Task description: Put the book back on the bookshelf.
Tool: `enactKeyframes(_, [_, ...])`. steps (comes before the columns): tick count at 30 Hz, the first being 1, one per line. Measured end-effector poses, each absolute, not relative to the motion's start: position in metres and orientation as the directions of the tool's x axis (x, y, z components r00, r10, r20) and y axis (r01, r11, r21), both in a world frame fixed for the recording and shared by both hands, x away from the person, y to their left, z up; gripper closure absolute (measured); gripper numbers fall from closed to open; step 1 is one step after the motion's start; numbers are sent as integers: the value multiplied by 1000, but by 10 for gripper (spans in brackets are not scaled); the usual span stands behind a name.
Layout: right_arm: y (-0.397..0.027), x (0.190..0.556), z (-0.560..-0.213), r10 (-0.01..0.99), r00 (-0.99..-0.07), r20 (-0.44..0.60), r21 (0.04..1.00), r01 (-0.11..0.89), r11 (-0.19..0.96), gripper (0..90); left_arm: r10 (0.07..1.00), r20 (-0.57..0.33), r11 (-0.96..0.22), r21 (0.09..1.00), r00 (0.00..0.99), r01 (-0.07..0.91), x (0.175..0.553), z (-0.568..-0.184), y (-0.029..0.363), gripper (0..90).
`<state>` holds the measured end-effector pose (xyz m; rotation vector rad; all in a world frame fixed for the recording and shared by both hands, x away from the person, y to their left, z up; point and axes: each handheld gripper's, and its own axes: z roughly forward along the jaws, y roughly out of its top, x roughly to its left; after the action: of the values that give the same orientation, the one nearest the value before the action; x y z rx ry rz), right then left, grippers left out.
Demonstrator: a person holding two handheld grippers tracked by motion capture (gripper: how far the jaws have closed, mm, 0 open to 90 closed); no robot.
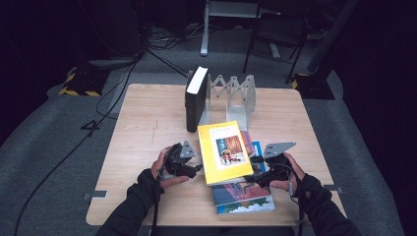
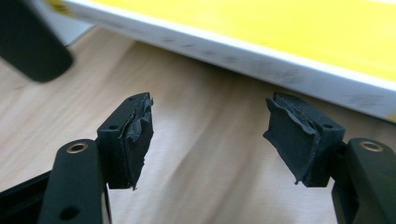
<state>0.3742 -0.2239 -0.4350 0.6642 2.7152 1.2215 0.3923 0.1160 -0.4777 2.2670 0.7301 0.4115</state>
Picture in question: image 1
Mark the yellow and black striped stand base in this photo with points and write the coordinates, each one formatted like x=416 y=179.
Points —
x=314 y=87
x=82 y=83

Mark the person's right hand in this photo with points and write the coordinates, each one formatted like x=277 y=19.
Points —
x=296 y=178

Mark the black hardcover book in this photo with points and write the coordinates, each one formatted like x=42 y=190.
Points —
x=195 y=108

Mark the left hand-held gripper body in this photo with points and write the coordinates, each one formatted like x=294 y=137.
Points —
x=178 y=160

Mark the person's left hand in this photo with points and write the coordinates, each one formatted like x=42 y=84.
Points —
x=157 y=170

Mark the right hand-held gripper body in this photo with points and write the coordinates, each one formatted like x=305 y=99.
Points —
x=278 y=170

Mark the white expandable book rack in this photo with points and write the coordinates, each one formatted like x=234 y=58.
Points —
x=237 y=111

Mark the black folding chair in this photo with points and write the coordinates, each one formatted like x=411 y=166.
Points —
x=278 y=29

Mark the grey tape strip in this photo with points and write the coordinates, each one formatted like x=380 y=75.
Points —
x=95 y=195
x=333 y=188

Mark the yellow book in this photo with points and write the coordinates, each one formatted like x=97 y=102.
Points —
x=209 y=157

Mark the bright blue mountain picture book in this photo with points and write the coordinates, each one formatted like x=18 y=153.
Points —
x=249 y=209

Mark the dark slanted stand post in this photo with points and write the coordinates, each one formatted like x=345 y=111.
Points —
x=331 y=36

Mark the grey metal desk leg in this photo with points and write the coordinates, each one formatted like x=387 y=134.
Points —
x=205 y=36

